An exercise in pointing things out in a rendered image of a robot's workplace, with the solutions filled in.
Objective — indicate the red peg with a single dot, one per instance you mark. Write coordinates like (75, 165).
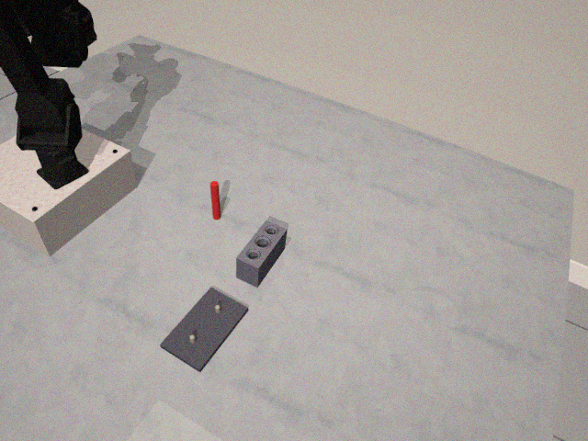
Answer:
(215, 200)

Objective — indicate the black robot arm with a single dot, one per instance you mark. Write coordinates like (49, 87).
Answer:
(48, 119)

